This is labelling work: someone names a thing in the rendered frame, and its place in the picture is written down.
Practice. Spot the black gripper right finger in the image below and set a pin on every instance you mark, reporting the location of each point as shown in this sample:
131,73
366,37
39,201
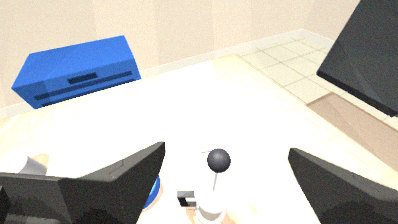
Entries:
340,196

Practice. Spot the blue short cylinder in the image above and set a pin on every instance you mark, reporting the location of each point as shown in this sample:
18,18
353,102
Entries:
154,192

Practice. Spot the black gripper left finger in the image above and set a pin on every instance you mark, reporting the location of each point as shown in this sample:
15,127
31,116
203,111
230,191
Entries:
115,194

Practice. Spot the white french press with black handle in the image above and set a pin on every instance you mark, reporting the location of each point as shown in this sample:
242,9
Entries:
213,191

